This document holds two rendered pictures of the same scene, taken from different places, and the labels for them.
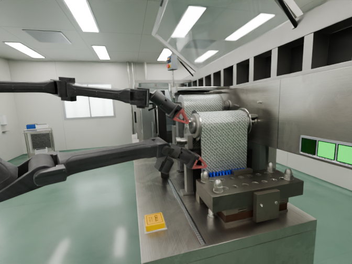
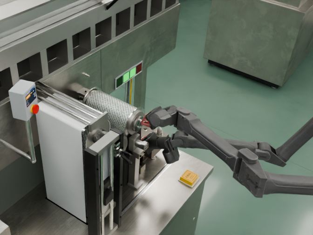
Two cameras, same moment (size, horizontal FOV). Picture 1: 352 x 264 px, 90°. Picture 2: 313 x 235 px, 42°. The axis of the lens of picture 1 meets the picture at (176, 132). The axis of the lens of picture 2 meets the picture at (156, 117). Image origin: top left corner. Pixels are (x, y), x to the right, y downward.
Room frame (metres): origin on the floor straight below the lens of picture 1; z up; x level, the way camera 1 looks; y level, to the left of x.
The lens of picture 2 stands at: (1.80, 0.99, 2.40)
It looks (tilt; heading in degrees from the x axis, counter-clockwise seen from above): 38 degrees down; 225
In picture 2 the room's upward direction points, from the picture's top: 5 degrees clockwise
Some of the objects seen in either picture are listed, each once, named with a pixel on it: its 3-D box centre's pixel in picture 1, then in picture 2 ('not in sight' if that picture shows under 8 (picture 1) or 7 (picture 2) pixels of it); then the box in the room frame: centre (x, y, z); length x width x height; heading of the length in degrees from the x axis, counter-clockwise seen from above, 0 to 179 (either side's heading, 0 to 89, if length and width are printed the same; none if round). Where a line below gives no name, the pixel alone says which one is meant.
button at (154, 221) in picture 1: (154, 221); (189, 177); (0.62, 0.10, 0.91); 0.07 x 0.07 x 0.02; 14
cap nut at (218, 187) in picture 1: (218, 185); (159, 130); (0.62, -0.15, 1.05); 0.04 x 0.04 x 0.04
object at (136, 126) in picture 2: (193, 125); (137, 123); (0.83, -0.08, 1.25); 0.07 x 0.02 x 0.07; 14
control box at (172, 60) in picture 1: (171, 63); (26, 100); (1.37, 0.02, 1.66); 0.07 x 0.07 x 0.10; 32
